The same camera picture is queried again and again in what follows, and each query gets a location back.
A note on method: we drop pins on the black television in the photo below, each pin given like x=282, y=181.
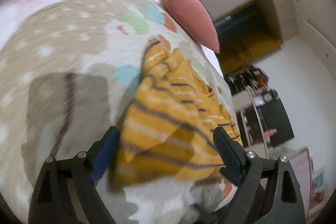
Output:
x=275, y=117

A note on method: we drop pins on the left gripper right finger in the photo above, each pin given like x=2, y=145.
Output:
x=268, y=191

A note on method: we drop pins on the wooden door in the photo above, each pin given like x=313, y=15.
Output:
x=244, y=37

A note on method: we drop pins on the patchwork heart quilt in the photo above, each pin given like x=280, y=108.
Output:
x=56, y=73

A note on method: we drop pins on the cluttered clothes rack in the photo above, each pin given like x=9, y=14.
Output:
x=248, y=76

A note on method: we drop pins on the pink water bottle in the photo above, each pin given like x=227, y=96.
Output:
x=269, y=133

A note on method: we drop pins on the pink corduroy pillow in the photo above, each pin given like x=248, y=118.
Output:
x=192, y=16

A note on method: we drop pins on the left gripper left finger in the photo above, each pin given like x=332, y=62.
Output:
x=51, y=200

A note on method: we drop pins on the yellow striped knit sweater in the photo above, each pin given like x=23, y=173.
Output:
x=167, y=116

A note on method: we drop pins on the white tv cabinet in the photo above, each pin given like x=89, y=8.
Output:
x=250, y=121

